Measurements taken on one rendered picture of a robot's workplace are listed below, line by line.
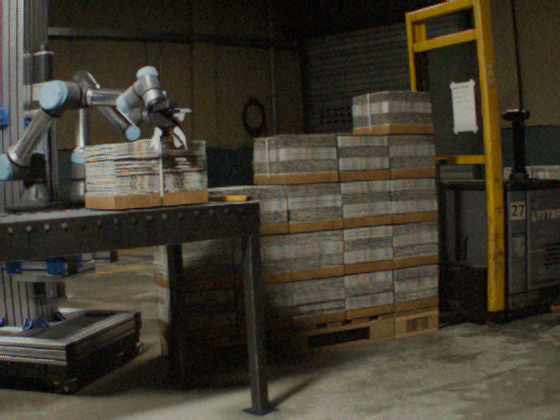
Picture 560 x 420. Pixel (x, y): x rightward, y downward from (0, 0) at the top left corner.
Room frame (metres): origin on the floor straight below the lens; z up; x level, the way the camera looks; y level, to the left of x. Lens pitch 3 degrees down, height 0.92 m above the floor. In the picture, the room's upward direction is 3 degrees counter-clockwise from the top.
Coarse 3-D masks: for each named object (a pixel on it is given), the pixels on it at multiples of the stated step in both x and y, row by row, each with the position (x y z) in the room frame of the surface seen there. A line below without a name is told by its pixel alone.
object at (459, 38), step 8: (464, 32) 4.28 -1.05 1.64; (472, 32) 4.21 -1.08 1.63; (432, 40) 4.58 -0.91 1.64; (440, 40) 4.50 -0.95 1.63; (448, 40) 4.43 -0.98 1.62; (456, 40) 4.36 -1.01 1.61; (464, 40) 4.29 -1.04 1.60; (472, 40) 4.24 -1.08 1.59; (416, 48) 4.74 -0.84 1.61; (424, 48) 4.66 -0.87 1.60; (432, 48) 4.59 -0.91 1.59; (440, 48) 4.56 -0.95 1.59
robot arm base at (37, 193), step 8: (24, 184) 3.28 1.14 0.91; (32, 184) 3.27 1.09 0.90; (40, 184) 3.28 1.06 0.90; (24, 192) 3.27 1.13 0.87; (32, 192) 3.26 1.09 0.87; (40, 192) 3.28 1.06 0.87; (48, 192) 3.32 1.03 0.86; (24, 200) 3.26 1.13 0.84; (32, 200) 3.25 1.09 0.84; (40, 200) 3.26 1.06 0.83; (48, 200) 3.30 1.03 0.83
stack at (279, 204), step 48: (240, 192) 3.73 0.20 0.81; (288, 192) 3.83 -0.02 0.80; (336, 192) 3.94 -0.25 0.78; (384, 192) 4.06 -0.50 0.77; (240, 240) 3.72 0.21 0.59; (288, 240) 3.82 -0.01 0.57; (336, 240) 3.92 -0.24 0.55; (384, 240) 4.05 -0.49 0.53; (240, 288) 3.72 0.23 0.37; (288, 288) 3.82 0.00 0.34; (336, 288) 3.92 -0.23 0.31; (384, 288) 4.04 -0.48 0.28; (240, 336) 3.72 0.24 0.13; (288, 336) 3.81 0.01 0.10; (384, 336) 4.04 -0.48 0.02
